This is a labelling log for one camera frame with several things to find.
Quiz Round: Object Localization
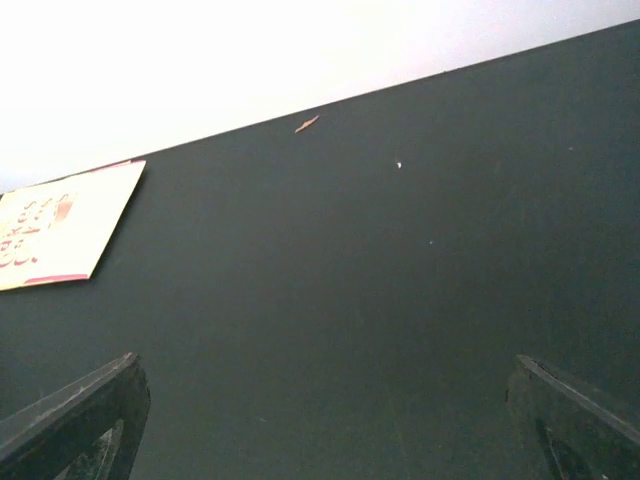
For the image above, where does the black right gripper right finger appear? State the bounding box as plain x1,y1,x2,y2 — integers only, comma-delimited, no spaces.
505,355,639,479

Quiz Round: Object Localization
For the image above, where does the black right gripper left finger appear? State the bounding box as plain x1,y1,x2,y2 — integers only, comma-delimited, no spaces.
1,353,151,479

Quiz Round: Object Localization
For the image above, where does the cream cakes paper bag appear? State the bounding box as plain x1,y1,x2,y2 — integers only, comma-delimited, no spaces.
1,160,146,291

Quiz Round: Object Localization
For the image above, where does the small brown debris scrap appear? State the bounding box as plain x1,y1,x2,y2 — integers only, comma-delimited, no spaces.
294,115,319,134

